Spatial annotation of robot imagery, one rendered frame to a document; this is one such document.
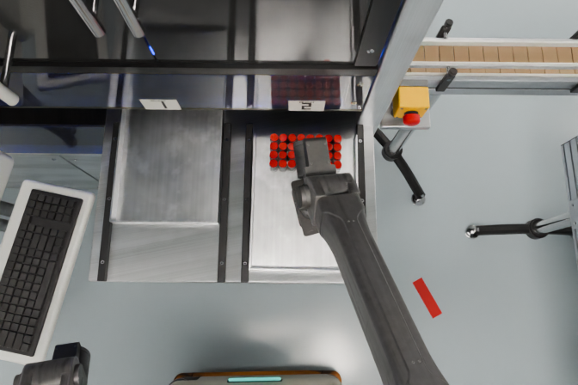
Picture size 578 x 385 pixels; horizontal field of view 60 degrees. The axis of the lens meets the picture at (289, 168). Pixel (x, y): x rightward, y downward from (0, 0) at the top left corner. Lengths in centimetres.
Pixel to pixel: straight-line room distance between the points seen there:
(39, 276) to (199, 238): 42
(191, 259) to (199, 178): 20
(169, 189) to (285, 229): 31
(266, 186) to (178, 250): 26
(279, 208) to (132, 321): 111
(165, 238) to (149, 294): 93
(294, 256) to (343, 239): 59
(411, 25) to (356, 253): 42
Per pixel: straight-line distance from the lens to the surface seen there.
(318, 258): 124
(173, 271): 127
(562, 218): 203
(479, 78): 140
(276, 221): 125
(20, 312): 144
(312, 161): 79
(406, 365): 56
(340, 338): 213
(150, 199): 130
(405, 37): 92
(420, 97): 122
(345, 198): 71
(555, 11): 281
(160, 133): 135
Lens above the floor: 212
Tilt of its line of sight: 75 degrees down
